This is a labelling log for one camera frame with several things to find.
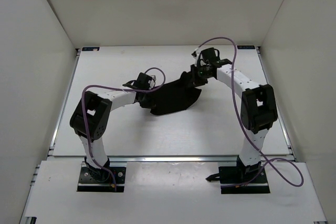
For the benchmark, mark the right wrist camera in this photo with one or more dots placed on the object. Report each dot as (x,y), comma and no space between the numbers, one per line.
(197,55)

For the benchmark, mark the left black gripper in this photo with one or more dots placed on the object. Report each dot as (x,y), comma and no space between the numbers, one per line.
(151,104)

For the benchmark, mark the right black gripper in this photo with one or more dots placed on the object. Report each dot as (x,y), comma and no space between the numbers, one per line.
(195,82)

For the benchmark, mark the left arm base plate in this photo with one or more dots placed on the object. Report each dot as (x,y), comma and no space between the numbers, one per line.
(88,182)

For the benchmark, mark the black skirt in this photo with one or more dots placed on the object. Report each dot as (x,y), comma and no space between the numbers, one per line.
(176,96)

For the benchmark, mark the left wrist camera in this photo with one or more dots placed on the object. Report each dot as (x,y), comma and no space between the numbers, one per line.
(152,80)

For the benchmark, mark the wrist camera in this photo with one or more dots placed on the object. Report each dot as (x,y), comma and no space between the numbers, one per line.
(152,80)
(197,55)

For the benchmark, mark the blue label corner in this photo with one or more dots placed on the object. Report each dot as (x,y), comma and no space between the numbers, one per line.
(90,48)
(246,47)

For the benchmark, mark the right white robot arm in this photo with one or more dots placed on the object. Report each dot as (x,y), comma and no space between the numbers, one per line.
(254,104)

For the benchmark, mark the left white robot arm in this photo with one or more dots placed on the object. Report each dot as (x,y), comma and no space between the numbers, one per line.
(90,118)

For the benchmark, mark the aluminium rail front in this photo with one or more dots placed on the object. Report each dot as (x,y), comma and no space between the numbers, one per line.
(173,159)

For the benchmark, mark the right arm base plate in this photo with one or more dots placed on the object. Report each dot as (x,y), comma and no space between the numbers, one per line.
(232,181)

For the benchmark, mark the blue label left corner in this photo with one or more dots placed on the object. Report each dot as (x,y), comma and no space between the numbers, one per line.
(90,48)

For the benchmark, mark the blue label right corner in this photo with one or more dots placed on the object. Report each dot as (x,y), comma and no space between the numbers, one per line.
(246,47)

